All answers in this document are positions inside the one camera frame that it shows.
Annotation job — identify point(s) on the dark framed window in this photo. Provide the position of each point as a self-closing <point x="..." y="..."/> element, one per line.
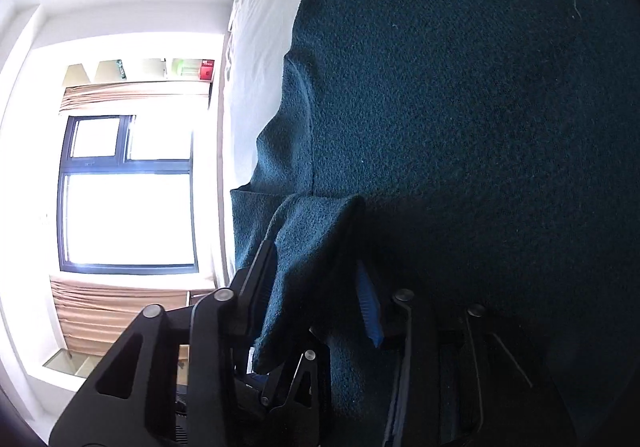
<point x="125" y="196"/>

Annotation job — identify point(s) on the beige bed cover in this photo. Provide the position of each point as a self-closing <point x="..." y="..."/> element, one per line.
<point x="259" y="35"/>

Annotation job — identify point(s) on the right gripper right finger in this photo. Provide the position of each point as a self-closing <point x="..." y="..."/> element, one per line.
<point x="370" y="308"/>

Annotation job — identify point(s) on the dark teal knit sweater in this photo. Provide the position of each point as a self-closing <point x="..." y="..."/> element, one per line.
<point x="473" y="152"/>

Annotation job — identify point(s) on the red box on shelf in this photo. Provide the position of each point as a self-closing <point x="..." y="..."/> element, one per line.
<point x="206" y="70"/>

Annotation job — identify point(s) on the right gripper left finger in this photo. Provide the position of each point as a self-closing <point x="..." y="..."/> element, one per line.
<point x="253" y="287"/>

